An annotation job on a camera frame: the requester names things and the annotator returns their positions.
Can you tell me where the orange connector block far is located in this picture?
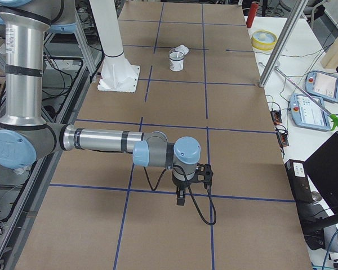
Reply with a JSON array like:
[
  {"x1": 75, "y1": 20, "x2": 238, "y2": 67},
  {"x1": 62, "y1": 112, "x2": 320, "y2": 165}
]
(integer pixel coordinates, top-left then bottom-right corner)
[{"x1": 270, "y1": 110, "x2": 282, "y2": 124}]

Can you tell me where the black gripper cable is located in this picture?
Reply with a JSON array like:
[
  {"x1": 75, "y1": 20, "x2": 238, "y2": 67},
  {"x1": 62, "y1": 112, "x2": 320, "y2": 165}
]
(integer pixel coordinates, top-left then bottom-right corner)
[{"x1": 143, "y1": 165, "x2": 217, "y2": 226}]

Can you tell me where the far teach pendant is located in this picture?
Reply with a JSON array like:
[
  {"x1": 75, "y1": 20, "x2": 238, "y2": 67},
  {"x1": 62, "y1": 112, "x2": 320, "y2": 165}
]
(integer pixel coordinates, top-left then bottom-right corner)
[{"x1": 305, "y1": 70, "x2": 338, "y2": 102}]

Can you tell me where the white object in tape roll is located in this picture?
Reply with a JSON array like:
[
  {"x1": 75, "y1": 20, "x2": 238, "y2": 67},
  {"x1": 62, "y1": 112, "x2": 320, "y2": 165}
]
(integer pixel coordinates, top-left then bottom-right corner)
[{"x1": 257, "y1": 33, "x2": 268, "y2": 42}]

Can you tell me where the clear glass funnel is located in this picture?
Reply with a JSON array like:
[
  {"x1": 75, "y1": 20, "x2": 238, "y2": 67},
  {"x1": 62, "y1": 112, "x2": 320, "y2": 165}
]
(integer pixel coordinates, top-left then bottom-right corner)
[{"x1": 175, "y1": 44, "x2": 189, "y2": 55}]

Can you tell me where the green handled reacher grabber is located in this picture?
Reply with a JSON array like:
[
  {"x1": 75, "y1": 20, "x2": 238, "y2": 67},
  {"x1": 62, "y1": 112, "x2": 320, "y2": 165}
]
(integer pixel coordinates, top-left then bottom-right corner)
[{"x1": 274, "y1": 66, "x2": 338, "y2": 131}]

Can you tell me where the orange connector block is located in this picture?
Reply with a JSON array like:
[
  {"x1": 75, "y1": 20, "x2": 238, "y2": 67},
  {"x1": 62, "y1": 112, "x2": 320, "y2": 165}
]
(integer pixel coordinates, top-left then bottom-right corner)
[
  {"x1": 276, "y1": 130, "x2": 289, "y2": 147},
  {"x1": 270, "y1": 110, "x2": 282, "y2": 124}
]

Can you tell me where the aluminium frame post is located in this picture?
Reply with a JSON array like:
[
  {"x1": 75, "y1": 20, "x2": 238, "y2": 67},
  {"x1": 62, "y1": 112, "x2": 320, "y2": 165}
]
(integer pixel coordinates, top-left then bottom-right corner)
[{"x1": 259, "y1": 0, "x2": 308, "y2": 87}]

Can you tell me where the black monitor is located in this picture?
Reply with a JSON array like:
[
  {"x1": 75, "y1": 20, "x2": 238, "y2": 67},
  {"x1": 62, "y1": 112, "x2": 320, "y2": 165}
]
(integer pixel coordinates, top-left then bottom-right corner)
[{"x1": 304, "y1": 132, "x2": 338, "y2": 213}]

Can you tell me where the orange connector block near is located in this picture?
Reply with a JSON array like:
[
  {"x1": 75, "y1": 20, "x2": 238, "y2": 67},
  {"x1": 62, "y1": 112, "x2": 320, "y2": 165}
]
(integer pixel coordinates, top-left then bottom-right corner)
[{"x1": 276, "y1": 130, "x2": 289, "y2": 147}]

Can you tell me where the near teach pendant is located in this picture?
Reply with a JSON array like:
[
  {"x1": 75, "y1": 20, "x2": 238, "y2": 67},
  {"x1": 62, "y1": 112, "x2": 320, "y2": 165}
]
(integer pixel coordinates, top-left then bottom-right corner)
[{"x1": 290, "y1": 93, "x2": 331, "y2": 131}]

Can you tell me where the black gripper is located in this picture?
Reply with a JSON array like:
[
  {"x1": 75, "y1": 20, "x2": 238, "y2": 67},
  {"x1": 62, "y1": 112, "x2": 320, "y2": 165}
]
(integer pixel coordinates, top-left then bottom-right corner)
[{"x1": 173, "y1": 176, "x2": 189, "y2": 206}]

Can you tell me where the teach pendant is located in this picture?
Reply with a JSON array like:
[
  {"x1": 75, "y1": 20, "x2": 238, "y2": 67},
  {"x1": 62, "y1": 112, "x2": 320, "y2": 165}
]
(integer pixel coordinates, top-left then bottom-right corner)
[
  {"x1": 305, "y1": 70, "x2": 338, "y2": 102},
  {"x1": 290, "y1": 93, "x2": 331, "y2": 131}
]

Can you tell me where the red cylinder tube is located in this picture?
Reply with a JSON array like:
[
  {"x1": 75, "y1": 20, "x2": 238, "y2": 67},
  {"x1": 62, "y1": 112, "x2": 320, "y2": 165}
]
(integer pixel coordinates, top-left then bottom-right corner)
[{"x1": 246, "y1": 1, "x2": 259, "y2": 28}]

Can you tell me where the black computer box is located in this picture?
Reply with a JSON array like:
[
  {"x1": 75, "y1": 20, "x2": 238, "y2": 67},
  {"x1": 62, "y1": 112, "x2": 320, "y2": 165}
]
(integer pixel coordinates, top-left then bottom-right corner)
[{"x1": 285, "y1": 159, "x2": 315, "y2": 204}]

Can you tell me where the white enamel cup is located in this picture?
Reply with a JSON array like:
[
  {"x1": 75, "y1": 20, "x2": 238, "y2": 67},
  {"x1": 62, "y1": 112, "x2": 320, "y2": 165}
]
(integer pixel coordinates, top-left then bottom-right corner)
[{"x1": 168, "y1": 49, "x2": 185, "y2": 72}]

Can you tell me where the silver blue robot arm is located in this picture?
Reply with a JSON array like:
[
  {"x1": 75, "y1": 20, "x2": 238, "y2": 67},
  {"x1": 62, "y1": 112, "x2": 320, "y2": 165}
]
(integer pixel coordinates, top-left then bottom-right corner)
[{"x1": 0, "y1": 1, "x2": 201, "y2": 205}]

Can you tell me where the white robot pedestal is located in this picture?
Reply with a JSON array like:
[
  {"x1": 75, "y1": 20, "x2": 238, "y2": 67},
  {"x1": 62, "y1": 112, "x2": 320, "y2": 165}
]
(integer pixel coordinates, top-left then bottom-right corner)
[{"x1": 90, "y1": 0, "x2": 140, "y2": 93}]

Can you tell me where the yellow tape roll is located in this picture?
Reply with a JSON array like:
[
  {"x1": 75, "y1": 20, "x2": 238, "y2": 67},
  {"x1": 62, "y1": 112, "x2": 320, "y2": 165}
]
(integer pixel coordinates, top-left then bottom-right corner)
[{"x1": 251, "y1": 30, "x2": 278, "y2": 51}]

